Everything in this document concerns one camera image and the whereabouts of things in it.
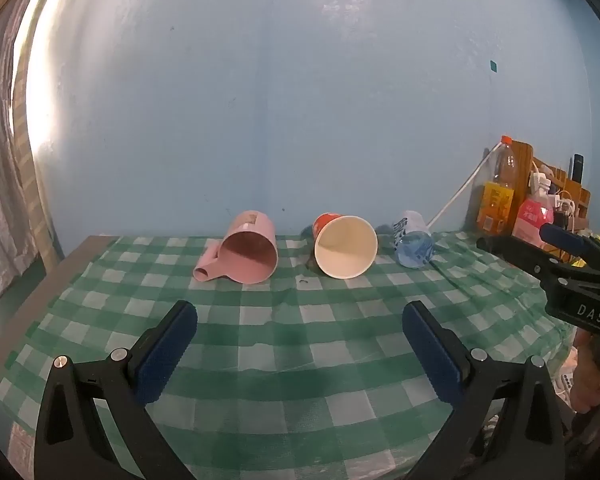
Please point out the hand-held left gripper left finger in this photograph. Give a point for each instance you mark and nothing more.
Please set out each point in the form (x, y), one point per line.
(166, 355)

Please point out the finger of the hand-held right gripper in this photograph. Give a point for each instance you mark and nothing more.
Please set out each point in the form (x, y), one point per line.
(510, 250)
(562, 234)

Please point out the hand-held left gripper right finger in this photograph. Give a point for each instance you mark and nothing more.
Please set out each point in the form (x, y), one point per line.
(432, 355)

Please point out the clear plastic cup blue print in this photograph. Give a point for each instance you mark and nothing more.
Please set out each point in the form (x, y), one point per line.
(413, 242)

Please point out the red and white paper cup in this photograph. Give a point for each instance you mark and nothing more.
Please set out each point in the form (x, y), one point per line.
(344, 249)

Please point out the person's right hand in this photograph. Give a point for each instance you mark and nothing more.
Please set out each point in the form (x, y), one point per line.
(592, 375)

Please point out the pink plastic bottle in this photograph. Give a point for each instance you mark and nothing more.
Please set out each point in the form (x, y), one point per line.
(530, 220)

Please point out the orange drink bottle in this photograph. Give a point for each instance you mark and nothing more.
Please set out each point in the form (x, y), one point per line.
(500, 195)

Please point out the white charger plug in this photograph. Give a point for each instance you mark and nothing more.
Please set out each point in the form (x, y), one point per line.
(541, 179)

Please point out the black remote control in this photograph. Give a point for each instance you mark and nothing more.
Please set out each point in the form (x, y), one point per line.
(577, 167)

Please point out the wooden rack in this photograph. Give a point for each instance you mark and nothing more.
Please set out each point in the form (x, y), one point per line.
(522, 160)

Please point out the green checkered tablecloth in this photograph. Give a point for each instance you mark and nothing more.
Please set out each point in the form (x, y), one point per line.
(290, 340)

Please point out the grey curtain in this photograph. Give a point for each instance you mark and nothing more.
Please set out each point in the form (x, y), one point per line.
(5, 200)

